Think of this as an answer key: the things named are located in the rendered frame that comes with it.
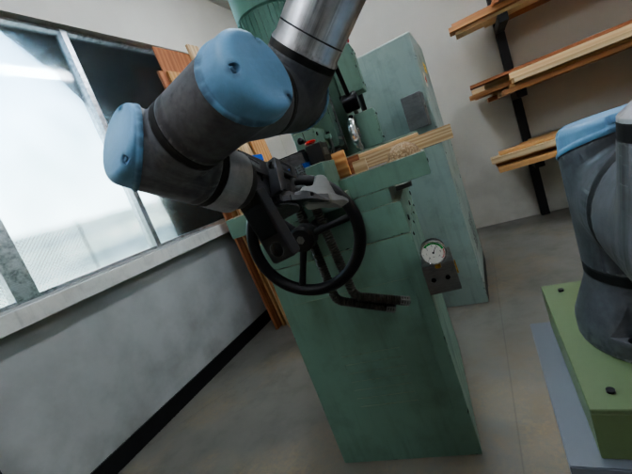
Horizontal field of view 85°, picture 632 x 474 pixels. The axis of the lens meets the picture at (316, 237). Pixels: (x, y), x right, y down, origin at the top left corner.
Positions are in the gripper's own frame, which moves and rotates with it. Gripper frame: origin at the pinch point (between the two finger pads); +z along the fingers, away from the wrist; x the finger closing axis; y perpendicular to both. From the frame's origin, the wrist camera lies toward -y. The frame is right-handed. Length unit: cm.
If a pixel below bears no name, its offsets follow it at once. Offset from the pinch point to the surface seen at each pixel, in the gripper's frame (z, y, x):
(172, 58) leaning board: 65, 193, 122
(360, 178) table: 25.0, 17.2, -1.0
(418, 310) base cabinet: 44.0, -17.7, 2.1
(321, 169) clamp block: 12.8, 17.8, 3.1
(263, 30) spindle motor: 7, 63, 6
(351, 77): 40, 60, -3
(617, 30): 197, 115, -113
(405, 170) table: 28.4, 14.8, -11.8
